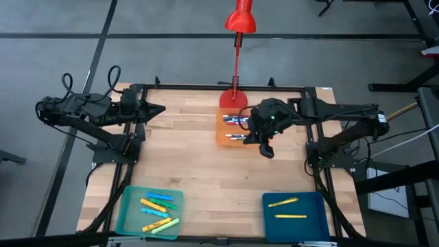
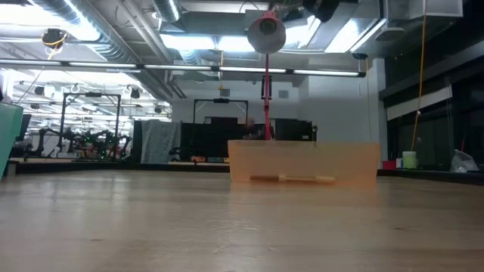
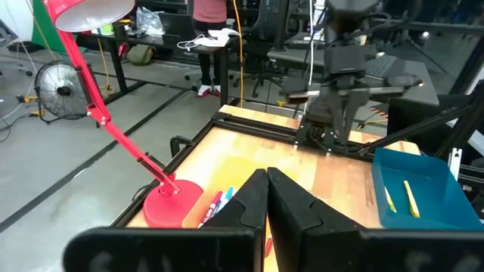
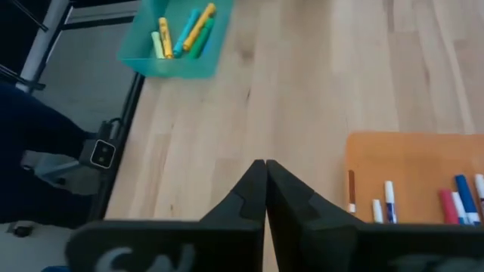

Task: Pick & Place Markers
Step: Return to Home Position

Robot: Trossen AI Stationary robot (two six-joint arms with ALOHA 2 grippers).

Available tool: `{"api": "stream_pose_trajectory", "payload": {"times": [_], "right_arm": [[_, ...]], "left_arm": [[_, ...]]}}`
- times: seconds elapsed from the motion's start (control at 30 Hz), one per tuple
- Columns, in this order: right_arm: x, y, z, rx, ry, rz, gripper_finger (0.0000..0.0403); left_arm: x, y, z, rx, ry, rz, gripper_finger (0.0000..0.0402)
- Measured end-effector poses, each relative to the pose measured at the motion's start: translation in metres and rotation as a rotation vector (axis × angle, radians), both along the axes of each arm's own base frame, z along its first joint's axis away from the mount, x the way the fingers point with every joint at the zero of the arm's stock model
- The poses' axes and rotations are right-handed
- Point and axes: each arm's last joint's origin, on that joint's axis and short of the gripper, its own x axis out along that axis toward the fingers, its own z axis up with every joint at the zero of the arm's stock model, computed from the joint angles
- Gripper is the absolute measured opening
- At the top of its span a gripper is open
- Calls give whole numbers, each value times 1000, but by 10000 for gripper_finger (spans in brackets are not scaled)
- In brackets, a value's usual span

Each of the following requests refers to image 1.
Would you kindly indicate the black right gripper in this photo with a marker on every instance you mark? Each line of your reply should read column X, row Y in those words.
column 271, row 120

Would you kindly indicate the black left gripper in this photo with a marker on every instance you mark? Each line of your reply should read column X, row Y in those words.
column 135, row 109

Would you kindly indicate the green thin dry-erase marker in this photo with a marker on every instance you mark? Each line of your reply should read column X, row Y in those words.
column 238, row 138

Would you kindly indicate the blue thin dry-erase marker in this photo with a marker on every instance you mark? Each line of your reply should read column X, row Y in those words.
column 244, row 120
column 230, row 119

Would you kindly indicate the purple thin dry-erase marker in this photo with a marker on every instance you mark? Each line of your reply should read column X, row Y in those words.
column 231, row 116

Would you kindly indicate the slim yellow highlighter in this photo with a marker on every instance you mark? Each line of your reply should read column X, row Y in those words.
column 283, row 202
column 290, row 216

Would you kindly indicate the blue highlighter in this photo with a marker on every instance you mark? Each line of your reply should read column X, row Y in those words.
column 159, row 196

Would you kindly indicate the yellow Sharpie highlighter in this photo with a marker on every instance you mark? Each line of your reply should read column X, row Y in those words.
column 156, row 224
column 152, row 205

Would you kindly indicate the green Sharpie highlighter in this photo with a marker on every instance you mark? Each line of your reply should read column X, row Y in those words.
column 168, row 206

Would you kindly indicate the teal Sharpie highlighter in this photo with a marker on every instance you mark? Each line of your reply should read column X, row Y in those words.
column 155, row 212

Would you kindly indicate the light green highlighter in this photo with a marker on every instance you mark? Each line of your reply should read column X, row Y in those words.
column 168, row 227

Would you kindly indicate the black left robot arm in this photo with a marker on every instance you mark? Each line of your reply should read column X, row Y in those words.
column 82, row 113

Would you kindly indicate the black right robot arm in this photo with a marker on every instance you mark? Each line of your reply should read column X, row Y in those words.
column 343, row 113

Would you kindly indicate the orange translucent plastic bin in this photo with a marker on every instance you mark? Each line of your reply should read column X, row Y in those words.
column 221, row 132

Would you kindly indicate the white label sticker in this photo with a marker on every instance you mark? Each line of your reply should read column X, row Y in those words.
column 327, row 88

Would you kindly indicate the teal translucent plastic bin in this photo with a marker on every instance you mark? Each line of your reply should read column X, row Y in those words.
column 132, row 206

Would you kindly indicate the dark blue plastic bin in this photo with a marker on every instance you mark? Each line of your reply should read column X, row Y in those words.
column 295, row 230

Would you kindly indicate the red desk lamp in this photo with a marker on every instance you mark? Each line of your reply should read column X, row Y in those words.
column 240, row 22

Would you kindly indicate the white floor box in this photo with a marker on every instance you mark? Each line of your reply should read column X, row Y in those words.
column 380, row 192

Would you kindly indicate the black rig beam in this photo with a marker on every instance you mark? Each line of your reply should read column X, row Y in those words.
column 394, row 176

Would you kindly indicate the black stand leg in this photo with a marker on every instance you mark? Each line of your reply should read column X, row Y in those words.
column 327, row 6

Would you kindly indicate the dark chair base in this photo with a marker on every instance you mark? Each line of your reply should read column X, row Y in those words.
column 10, row 157

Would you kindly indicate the black rig crossbar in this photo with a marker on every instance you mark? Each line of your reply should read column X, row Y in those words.
column 51, row 240

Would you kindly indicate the person's shoe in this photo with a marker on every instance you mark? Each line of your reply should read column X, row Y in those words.
column 431, row 51

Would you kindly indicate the person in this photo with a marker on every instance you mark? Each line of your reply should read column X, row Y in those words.
column 433, row 50

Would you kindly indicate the black aluminium table frame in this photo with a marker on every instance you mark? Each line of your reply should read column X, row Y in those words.
column 188, row 87

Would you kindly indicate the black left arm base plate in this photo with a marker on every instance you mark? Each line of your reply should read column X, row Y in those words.
column 103, row 158

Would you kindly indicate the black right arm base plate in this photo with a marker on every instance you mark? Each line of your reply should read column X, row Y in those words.
column 337, row 162

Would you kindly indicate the silver aluminium bracket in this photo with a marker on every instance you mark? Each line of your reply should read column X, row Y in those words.
column 317, row 244
column 127, row 240

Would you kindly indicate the black neighbouring desk frame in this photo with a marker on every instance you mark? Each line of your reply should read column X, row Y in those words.
column 394, row 86

